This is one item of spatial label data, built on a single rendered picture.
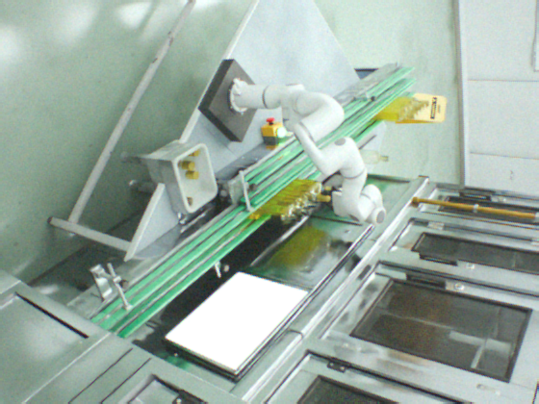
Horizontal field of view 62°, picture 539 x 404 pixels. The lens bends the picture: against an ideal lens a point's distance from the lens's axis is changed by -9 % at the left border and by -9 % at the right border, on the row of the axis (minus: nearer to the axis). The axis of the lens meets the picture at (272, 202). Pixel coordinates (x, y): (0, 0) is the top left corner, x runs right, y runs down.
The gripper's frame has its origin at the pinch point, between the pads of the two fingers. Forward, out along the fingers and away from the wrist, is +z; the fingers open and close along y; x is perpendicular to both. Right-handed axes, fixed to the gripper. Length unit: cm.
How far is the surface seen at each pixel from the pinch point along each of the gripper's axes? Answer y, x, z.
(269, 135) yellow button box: 18.9, -5.2, 38.0
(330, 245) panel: -13.0, 10.9, -11.1
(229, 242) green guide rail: -4.2, 41.2, 11.6
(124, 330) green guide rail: -5, 94, -3
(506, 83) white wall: -106, -545, 190
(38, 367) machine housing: 19, 121, -33
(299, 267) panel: -13.4, 27.9, -12.0
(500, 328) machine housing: -18, 9, -84
